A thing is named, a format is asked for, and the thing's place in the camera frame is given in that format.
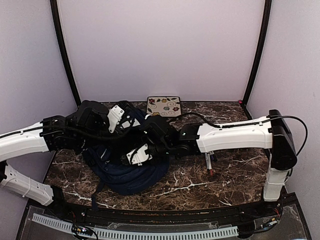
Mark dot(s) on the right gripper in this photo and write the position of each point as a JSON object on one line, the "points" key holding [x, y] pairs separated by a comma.
{"points": [[144, 137]]}

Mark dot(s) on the white marker black cap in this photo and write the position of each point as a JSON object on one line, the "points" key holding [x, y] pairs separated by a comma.
{"points": [[213, 156]]}

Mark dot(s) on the white slotted cable duct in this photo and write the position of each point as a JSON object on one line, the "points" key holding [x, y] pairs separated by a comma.
{"points": [[121, 231]]}

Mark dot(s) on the black front rail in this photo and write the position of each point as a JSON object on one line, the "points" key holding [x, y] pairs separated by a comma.
{"points": [[239, 214]]}

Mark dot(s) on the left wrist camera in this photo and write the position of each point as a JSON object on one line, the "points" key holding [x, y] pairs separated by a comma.
{"points": [[122, 117]]}

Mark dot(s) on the left black frame post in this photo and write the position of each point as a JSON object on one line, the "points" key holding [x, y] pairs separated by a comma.
{"points": [[63, 51]]}

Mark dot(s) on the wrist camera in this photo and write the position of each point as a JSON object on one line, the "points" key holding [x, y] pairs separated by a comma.
{"points": [[122, 117], [137, 157]]}

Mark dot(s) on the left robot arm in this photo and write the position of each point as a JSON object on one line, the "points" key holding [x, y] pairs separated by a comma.
{"points": [[23, 144]]}

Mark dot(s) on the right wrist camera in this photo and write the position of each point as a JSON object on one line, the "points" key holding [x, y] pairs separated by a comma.
{"points": [[137, 157]]}

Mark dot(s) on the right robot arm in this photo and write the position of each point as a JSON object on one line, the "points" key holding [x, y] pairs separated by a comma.
{"points": [[269, 132]]}

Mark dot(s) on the right black frame post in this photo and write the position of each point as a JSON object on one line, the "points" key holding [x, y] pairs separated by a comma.
{"points": [[258, 53]]}

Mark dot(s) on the white marker purple cap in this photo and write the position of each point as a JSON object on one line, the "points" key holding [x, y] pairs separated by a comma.
{"points": [[208, 163]]}

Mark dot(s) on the black frame post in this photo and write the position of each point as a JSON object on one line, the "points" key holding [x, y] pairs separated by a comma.
{"points": [[258, 53], [63, 51]]}

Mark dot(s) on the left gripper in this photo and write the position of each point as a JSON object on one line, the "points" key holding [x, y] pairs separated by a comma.
{"points": [[117, 136]]}

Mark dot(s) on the floral pattern notebook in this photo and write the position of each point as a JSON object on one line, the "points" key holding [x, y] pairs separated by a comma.
{"points": [[165, 106]]}

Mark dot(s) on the navy blue student backpack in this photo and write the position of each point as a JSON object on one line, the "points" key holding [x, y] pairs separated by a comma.
{"points": [[126, 180]]}

